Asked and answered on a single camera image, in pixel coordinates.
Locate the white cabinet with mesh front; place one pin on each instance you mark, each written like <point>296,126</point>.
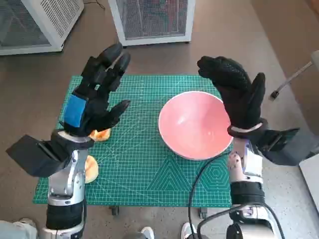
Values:
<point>149,41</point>

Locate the white cabinet with perforated side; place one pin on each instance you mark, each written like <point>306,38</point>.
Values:
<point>57,25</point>

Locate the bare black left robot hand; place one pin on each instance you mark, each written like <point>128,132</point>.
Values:
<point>97,107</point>

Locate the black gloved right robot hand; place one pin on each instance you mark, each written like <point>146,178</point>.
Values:
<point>239,99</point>

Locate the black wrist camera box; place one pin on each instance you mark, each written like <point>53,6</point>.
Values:
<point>281,149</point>
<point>37,156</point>

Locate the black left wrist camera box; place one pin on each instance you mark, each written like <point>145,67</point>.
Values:
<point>37,156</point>

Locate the toy bread bun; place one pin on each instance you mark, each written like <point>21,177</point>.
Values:
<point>102,135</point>
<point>91,169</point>

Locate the green cutting mat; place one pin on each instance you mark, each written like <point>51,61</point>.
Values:
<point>139,149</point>

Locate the pink bowl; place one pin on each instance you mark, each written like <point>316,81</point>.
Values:
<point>194,124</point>

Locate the grey stand leg black foot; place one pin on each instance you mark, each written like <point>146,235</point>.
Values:
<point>294,76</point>

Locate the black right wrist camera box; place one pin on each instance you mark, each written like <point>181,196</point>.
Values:
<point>281,149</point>

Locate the person's foot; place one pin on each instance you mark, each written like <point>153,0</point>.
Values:
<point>187,231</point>
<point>148,232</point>

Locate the white furniture panel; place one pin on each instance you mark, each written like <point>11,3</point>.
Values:
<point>311,174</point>

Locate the black table caster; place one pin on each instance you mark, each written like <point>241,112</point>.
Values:
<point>114,211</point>
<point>203,213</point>

